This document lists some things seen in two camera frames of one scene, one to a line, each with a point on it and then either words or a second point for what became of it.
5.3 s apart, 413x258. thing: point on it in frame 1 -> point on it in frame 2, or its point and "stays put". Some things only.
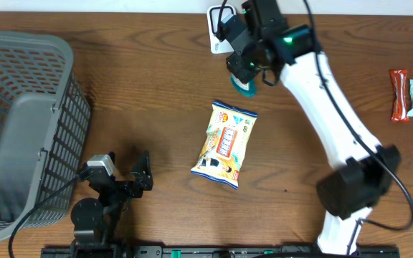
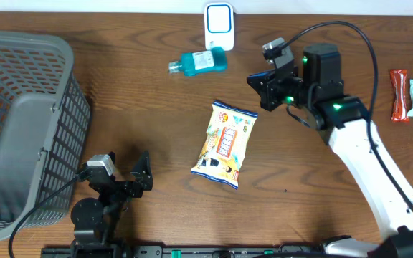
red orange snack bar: (399, 84) stays put
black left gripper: (144, 180) stays put
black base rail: (213, 251) stays put
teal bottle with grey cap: (248, 89) -> (193, 63)
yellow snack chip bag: (228, 135) stays put
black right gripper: (233, 61) -> (266, 88)
